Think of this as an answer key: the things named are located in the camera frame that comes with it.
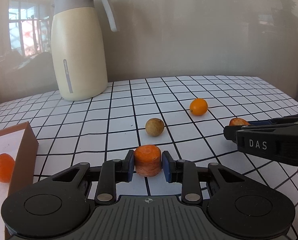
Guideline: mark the cream thermos jug grey lid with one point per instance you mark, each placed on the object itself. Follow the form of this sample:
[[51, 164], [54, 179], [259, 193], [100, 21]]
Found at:
[[78, 55]]

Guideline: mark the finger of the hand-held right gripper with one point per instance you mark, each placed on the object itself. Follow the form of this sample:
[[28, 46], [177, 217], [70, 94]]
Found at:
[[230, 133], [284, 119]]

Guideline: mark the orange mandarin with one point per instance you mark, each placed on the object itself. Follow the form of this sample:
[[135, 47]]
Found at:
[[2, 167]]

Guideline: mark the orange kumquat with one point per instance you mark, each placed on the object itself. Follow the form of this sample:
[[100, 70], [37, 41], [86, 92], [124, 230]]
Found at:
[[199, 106]]

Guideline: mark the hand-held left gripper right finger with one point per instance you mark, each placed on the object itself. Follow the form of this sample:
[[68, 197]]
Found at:
[[167, 166]]

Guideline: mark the ridged carrot chunk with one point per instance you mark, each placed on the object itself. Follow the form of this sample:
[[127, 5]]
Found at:
[[148, 162]]

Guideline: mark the brown cardboard box white inside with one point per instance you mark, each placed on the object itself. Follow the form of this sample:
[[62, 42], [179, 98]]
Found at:
[[3, 142]]

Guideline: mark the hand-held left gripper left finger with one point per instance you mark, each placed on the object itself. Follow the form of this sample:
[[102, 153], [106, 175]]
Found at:
[[130, 166]]

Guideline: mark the small carrot piece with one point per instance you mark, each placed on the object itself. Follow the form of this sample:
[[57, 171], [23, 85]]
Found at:
[[237, 122]]

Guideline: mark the black white checked tablecloth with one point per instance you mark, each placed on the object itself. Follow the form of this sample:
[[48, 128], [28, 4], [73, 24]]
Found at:
[[189, 142]]

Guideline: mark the brown longan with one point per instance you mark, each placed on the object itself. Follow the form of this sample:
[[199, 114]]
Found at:
[[154, 127]]

